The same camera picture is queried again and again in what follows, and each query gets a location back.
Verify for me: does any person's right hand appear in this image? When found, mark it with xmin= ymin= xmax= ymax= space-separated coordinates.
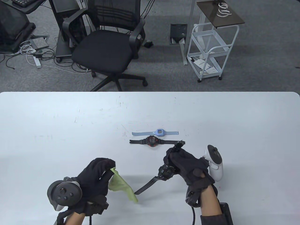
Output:
xmin=163 ymin=146 xmax=215 ymax=194

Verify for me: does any person's left hand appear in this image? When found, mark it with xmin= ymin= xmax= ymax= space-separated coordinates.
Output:
xmin=68 ymin=158 xmax=116 ymax=215

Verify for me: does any black watch dotted strap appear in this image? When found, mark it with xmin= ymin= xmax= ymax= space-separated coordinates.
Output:
xmin=134 ymin=141 xmax=186 ymax=195

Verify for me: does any grey white hand controller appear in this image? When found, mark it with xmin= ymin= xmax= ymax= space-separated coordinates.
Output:
xmin=47 ymin=176 xmax=83 ymax=212
xmin=202 ymin=145 xmax=224 ymax=182

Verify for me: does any green microfibre cloth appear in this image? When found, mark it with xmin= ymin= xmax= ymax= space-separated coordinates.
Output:
xmin=108 ymin=166 xmax=139 ymax=203

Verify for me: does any light blue watch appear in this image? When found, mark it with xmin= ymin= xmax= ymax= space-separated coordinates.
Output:
xmin=132 ymin=128 xmax=180 ymax=137

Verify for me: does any black red watch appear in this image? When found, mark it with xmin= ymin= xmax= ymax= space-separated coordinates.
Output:
xmin=129 ymin=135 xmax=185 ymax=147

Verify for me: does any person's right forearm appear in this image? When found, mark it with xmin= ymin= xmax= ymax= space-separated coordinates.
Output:
xmin=200 ymin=185 xmax=223 ymax=217

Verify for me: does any person's left forearm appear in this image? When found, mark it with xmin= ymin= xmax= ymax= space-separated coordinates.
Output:
xmin=64 ymin=212 xmax=86 ymax=225

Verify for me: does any white paper sheet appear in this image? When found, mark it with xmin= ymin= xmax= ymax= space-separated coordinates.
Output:
xmin=193 ymin=59 xmax=217 ymax=75

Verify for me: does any white rolling cart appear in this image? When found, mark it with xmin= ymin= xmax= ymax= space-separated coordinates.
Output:
xmin=187 ymin=23 xmax=240 ymax=83
xmin=179 ymin=0 xmax=245 ymax=66

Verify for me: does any black mesh office chair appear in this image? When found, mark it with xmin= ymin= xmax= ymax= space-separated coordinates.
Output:
xmin=62 ymin=0 xmax=148 ymax=92

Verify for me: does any black rolling computer stand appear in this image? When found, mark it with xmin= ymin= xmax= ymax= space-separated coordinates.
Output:
xmin=48 ymin=0 xmax=88 ymax=63

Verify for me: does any open black floor box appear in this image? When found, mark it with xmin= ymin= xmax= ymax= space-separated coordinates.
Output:
xmin=170 ymin=23 xmax=188 ymax=45

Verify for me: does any grey floor plate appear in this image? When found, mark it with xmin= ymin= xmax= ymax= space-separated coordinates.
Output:
xmin=29 ymin=35 xmax=50 ymax=50

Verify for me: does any black machine base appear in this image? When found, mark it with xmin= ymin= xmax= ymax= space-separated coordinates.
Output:
xmin=0 ymin=4 xmax=37 ymax=53

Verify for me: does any black desk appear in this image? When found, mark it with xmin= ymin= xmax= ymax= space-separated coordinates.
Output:
xmin=0 ymin=0 xmax=47 ymax=14

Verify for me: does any black keyboard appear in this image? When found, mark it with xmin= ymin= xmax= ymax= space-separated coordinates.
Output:
xmin=11 ymin=0 xmax=34 ymax=7

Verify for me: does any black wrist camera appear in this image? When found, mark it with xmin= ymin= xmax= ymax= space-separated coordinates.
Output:
xmin=90 ymin=201 xmax=109 ymax=215
xmin=185 ymin=190 xmax=201 ymax=208

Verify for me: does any black arm strap box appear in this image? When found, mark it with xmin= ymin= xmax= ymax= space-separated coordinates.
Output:
xmin=200 ymin=203 xmax=234 ymax=225

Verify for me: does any white cable bundle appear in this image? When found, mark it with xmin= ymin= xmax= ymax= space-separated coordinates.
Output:
xmin=19 ymin=40 xmax=39 ymax=56

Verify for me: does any white coiled cable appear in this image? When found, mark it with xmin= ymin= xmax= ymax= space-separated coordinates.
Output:
xmin=216 ymin=2 xmax=232 ymax=18

